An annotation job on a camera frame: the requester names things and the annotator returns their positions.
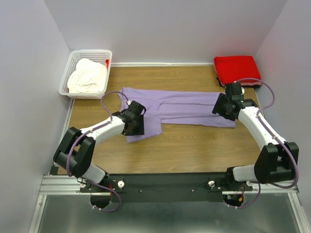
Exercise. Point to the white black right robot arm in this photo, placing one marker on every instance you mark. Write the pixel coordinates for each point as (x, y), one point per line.
(277, 161)

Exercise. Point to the folded red t shirt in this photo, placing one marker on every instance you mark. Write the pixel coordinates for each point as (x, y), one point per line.
(233, 68)

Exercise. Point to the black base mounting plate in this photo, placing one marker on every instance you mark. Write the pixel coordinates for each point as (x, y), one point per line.
(166, 187)

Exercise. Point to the folded black t shirt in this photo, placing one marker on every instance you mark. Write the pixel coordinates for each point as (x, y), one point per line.
(219, 82)

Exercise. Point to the red garment in basket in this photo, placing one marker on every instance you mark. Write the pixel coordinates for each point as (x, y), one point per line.
(108, 63)

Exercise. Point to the white crumpled t shirt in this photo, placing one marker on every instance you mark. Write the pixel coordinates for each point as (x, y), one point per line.
(88, 77)

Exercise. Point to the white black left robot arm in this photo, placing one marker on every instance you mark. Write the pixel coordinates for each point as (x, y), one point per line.
(76, 148)

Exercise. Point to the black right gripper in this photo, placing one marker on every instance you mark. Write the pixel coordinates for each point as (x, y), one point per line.
(221, 99)

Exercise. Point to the purple t shirt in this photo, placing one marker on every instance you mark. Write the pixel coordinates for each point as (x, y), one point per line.
(173, 107)

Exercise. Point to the white plastic laundry basket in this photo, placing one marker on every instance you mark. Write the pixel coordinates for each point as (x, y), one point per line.
(98, 56)

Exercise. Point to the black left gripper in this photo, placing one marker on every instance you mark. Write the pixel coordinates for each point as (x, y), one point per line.
(140, 130)

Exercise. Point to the folded pink t shirt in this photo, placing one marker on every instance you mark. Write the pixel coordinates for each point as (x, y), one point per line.
(251, 84)

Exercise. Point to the aluminium frame rail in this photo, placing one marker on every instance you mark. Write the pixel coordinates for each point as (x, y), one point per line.
(62, 208)

